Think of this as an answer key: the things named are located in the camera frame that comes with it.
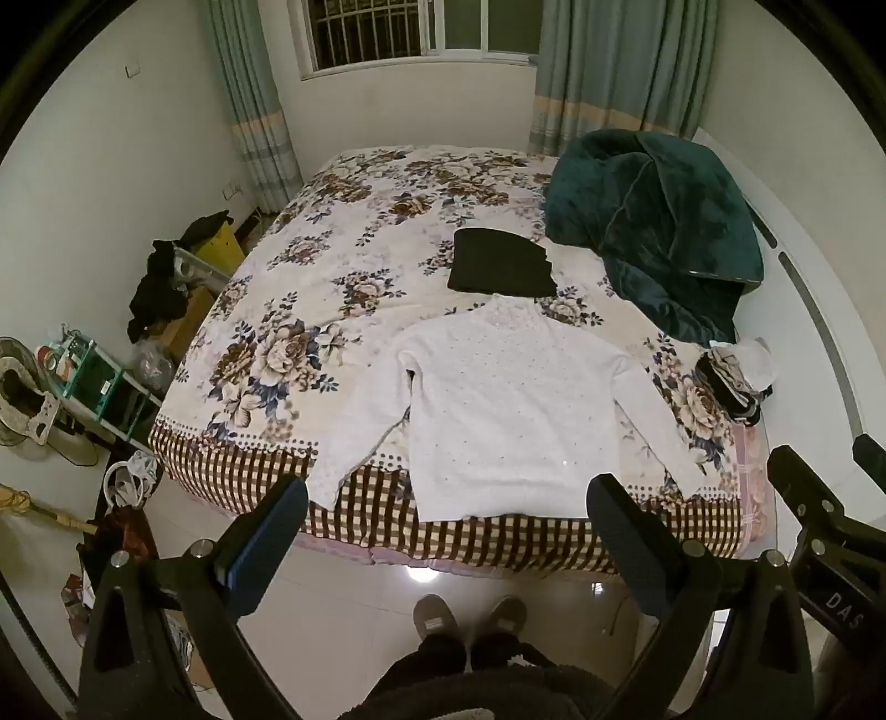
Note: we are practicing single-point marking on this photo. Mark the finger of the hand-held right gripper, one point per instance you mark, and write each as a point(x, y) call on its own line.
point(872, 457)
point(806, 484)

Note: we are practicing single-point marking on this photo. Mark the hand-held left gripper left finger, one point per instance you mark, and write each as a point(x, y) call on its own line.
point(253, 561)

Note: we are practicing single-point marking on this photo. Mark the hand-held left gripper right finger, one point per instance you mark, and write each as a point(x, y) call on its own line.
point(623, 547)

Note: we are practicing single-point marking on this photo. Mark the white knit sweater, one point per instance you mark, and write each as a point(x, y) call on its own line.
point(512, 415)

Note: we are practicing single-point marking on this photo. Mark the dark red cloth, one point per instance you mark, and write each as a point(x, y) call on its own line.
point(128, 536)

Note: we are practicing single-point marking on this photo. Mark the white small garment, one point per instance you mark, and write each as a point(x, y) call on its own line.
point(756, 360)

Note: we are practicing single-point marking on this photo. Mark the person's right slipper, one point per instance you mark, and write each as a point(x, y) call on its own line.
point(504, 615)

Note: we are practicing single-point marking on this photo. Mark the person's slipper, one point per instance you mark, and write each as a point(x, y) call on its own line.
point(504, 615)
point(435, 616)

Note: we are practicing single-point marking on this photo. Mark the white curved headboard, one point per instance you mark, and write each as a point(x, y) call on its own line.
point(810, 332)

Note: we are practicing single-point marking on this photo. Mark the white bag on floor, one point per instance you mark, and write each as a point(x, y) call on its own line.
point(128, 478)

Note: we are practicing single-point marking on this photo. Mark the person's left slipper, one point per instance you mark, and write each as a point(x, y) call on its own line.
point(435, 616)

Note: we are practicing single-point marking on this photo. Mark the person's dark fleece pants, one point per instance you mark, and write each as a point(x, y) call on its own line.
point(477, 678)

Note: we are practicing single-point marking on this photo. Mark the straw broom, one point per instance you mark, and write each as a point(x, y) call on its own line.
point(48, 514)

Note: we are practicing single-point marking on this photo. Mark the clear plastic bag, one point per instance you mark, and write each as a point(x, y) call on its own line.
point(152, 367)

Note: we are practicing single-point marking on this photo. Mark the teal shelf rack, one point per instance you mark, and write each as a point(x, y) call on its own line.
point(104, 388)

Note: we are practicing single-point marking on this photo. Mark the brown cardboard box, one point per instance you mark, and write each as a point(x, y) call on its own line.
point(183, 322)

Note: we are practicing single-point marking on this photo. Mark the white floor fan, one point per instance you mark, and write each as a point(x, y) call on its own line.
point(28, 408)

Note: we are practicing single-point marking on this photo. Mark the black clothing heap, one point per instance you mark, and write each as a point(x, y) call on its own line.
point(156, 291)

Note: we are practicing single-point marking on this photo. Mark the bed with floral sheet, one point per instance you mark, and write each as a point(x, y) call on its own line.
point(346, 277)

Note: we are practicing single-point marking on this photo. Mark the teal plush blanket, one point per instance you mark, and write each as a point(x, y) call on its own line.
point(664, 221)

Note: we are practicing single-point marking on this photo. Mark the black folded garment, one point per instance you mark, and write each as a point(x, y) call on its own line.
point(502, 263)

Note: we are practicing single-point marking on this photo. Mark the yellow box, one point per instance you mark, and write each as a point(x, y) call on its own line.
point(218, 253)

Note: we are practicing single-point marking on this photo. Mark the grey-green striped curtain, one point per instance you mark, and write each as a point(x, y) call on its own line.
point(253, 104)
point(609, 69)

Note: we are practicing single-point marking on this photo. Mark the window with metal grille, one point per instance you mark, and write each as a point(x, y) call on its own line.
point(415, 31)

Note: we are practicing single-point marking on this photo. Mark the wall socket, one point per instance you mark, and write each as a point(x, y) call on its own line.
point(232, 188)

